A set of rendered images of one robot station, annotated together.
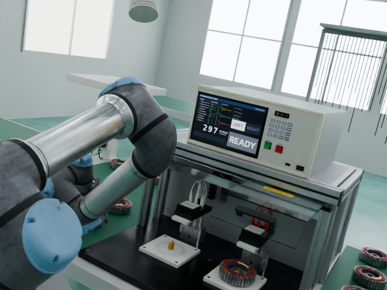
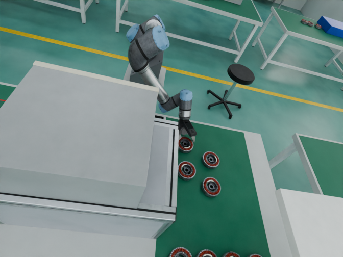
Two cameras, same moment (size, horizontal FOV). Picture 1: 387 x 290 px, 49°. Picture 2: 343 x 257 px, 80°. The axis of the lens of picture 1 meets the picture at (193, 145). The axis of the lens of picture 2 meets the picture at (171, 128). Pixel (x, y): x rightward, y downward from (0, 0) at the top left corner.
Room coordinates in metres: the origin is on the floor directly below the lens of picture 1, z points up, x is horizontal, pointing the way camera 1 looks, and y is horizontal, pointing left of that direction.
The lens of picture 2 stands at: (1.97, -0.30, 1.84)
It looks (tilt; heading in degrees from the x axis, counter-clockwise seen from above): 50 degrees down; 137
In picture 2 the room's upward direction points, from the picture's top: 22 degrees clockwise
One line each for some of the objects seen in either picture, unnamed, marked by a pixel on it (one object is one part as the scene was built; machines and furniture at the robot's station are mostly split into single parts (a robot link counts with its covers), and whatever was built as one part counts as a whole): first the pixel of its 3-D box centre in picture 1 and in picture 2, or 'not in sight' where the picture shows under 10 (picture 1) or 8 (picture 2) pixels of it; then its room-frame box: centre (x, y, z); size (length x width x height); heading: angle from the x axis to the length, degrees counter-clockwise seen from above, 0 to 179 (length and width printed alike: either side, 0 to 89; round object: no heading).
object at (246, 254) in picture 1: (254, 258); not in sight; (1.33, -0.27, 0.80); 0.07 x 0.05 x 0.06; 62
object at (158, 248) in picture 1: (170, 250); not in sight; (1.31, 0.01, 0.78); 0.15 x 0.15 x 0.01; 62
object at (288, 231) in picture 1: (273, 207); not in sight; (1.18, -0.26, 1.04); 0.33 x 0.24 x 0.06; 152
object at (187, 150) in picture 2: not in sight; (185, 144); (1.46, 0.33, 0.77); 0.11 x 0.11 x 0.04
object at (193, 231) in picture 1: (193, 232); not in sight; (1.44, -0.06, 0.80); 0.07 x 0.05 x 0.06; 62
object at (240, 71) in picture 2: not in sight; (233, 90); (0.65, 1.66, 0.28); 0.54 x 0.49 x 0.56; 152
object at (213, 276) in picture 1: (235, 279); not in sight; (1.20, -0.20, 0.78); 0.15 x 0.15 x 0.01; 62
